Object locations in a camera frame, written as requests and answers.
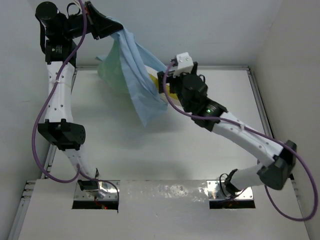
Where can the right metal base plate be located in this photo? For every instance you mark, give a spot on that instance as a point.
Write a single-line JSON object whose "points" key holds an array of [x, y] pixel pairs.
{"points": [[217, 191]]}

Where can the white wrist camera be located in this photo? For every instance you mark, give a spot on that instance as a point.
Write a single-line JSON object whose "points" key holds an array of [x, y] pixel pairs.
{"points": [[75, 8], [183, 63]]}

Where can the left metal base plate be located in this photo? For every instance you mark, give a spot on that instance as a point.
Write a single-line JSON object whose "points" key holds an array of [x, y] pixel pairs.
{"points": [[87, 190]]}

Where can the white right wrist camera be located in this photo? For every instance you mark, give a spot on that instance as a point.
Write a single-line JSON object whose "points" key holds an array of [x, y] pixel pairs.
{"points": [[183, 63]]}

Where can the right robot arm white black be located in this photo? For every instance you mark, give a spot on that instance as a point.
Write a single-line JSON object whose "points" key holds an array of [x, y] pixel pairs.
{"points": [[276, 159]]}

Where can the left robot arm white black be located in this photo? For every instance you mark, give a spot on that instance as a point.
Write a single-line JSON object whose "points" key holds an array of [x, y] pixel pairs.
{"points": [[55, 121]]}

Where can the metal base plate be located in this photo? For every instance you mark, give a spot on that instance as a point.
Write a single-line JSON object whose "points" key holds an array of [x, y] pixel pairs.
{"points": [[217, 191], [87, 190]]}

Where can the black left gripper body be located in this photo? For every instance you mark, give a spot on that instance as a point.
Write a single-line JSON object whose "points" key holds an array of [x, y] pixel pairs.
{"points": [[76, 25]]}

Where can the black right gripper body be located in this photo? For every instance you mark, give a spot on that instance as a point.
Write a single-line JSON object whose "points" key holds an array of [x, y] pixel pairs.
{"points": [[175, 83]]}

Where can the light blue green pillowcase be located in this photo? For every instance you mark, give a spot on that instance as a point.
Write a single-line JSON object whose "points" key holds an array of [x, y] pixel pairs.
{"points": [[124, 69]]}

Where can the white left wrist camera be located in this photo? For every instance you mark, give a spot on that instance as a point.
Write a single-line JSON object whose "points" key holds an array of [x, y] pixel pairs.
{"points": [[75, 8]]}

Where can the white front cover board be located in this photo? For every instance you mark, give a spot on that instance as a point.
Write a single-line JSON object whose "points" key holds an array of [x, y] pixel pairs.
{"points": [[152, 210]]}

